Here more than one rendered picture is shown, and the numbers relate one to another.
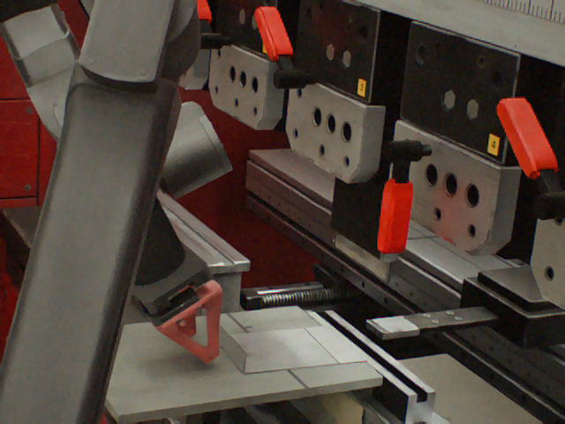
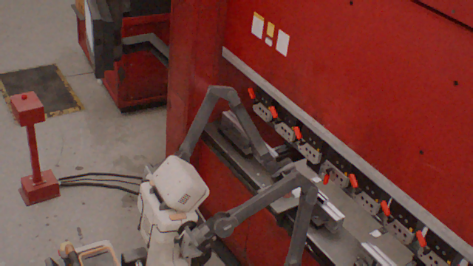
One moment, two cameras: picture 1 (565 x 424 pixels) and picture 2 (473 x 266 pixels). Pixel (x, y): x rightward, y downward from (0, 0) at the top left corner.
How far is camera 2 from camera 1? 1.84 m
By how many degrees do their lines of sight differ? 20
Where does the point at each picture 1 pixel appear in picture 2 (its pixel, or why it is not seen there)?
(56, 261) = (301, 223)
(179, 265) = not seen: hidden behind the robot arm
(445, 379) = not seen: hidden behind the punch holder
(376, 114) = (320, 154)
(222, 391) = (292, 204)
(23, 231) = (211, 135)
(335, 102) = (311, 149)
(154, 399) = (281, 207)
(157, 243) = not seen: hidden behind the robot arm
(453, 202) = (337, 179)
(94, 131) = (305, 207)
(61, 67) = (267, 157)
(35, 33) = (262, 151)
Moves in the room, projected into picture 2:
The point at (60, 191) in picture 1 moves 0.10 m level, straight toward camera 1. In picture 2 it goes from (301, 214) to (310, 232)
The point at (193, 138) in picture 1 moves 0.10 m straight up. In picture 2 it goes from (290, 166) to (294, 150)
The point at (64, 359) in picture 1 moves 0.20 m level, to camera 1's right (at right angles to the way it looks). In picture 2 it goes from (302, 234) to (349, 234)
